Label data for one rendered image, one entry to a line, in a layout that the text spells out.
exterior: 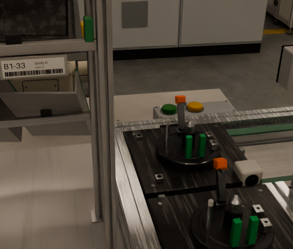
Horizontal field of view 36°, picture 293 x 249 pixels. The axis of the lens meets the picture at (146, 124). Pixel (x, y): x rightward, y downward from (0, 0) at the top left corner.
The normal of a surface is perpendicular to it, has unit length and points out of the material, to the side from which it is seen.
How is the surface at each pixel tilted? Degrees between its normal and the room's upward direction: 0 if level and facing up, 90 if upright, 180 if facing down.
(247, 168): 0
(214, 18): 90
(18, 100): 135
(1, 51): 90
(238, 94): 0
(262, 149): 0
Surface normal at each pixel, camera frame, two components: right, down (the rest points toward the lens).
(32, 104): 0.02, 0.96
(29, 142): 0.01, -0.87
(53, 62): 0.21, 0.48
